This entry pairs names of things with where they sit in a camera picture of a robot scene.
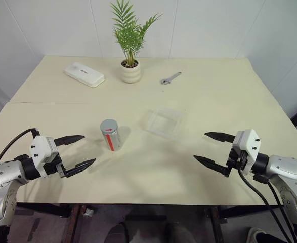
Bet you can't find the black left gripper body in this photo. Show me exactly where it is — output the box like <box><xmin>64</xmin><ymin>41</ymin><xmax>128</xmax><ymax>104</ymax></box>
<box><xmin>43</xmin><ymin>144</ymin><xmax>68</xmax><ymax>179</ymax></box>

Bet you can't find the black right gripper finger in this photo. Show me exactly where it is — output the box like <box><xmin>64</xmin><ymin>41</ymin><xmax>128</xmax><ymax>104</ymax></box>
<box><xmin>193</xmin><ymin>154</ymin><xmax>231</xmax><ymax>177</ymax></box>
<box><xmin>204</xmin><ymin>131</ymin><xmax>238</xmax><ymax>144</ymax></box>

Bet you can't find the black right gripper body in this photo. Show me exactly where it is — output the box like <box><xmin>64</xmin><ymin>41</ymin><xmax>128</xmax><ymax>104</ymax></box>
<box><xmin>226</xmin><ymin>146</ymin><xmax>250</xmax><ymax>176</ymax></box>

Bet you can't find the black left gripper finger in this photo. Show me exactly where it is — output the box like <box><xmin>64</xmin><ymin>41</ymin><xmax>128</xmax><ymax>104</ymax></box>
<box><xmin>54</xmin><ymin>135</ymin><xmax>86</xmax><ymax>148</ymax></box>
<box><xmin>62</xmin><ymin>158</ymin><xmax>97</xmax><ymax>179</ymax></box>

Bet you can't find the grey lid of clear container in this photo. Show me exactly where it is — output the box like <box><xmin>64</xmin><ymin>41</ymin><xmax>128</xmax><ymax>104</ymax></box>
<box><xmin>100</xmin><ymin>118</ymin><xmax>119</xmax><ymax>134</ymax></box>

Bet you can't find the silver red can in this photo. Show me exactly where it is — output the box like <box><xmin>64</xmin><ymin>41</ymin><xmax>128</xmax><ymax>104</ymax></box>
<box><xmin>100</xmin><ymin>128</ymin><xmax>124</xmax><ymax>152</ymax></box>

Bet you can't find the clear plastic container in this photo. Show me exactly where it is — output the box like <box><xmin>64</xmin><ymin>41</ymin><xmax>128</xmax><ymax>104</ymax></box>
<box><xmin>141</xmin><ymin>107</ymin><xmax>187</xmax><ymax>141</ymax></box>

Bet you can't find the white oblong case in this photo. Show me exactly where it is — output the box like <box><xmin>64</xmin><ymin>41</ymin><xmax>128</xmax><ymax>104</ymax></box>
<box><xmin>63</xmin><ymin>62</ymin><xmax>106</xmax><ymax>88</ymax></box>

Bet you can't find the white shoe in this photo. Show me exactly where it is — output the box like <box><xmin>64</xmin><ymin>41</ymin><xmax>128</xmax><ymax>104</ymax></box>
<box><xmin>246</xmin><ymin>227</ymin><xmax>268</xmax><ymax>243</ymax></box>

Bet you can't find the silver adjustable wrench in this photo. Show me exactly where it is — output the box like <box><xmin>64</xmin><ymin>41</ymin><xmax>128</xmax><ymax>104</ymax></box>
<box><xmin>160</xmin><ymin>71</ymin><xmax>182</xmax><ymax>86</ymax></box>

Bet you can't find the cream ribbed plant pot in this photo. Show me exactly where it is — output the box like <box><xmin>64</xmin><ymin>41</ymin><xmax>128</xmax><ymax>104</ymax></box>
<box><xmin>119</xmin><ymin>59</ymin><xmax>142</xmax><ymax>84</ymax></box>

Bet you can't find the green palm plant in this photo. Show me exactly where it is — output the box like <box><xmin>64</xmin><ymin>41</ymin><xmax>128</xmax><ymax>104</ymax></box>
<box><xmin>109</xmin><ymin>0</ymin><xmax>163</xmax><ymax>67</ymax></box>

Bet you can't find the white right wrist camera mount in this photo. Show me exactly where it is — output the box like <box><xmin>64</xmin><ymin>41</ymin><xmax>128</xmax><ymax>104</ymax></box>
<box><xmin>233</xmin><ymin>129</ymin><xmax>262</xmax><ymax>174</ymax></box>

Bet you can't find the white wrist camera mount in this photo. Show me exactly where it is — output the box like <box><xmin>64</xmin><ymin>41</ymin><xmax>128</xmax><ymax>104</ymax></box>
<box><xmin>29</xmin><ymin>136</ymin><xmax>60</xmax><ymax>178</ymax></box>
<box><xmin>233</xmin><ymin>129</ymin><xmax>262</xmax><ymax>174</ymax></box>

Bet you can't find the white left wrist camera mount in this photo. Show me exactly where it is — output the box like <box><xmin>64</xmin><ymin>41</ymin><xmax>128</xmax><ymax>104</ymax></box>
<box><xmin>29</xmin><ymin>136</ymin><xmax>60</xmax><ymax>178</ymax></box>

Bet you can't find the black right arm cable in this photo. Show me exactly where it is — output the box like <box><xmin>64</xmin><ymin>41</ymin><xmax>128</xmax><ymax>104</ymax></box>
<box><xmin>253</xmin><ymin>174</ymin><xmax>297</xmax><ymax>243</ymax></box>
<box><xmin>237</xmin><ymin>166</ymin><xmax>294</xmax><ymax>243</ymax></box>

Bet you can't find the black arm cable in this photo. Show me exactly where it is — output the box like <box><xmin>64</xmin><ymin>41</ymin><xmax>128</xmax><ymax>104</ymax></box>
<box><xmin>0</xmin><ymin>128</ymin><xmax>41</xmax><ymax>157</ymax></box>
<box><xmin>237</xmin><ymin>166</ymin><xmax>294</xmax><ymax>243</ymax></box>
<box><xmin>253</xmin><ymin>174</ymin><xmax>297</xmax><ymax>243</ymax></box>

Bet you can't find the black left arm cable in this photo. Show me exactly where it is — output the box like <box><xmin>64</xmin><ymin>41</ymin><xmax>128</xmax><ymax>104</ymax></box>
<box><xmin>0</xmin><ymin>128</ymin><xmax>41</xmax><ymax>157</ymax></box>

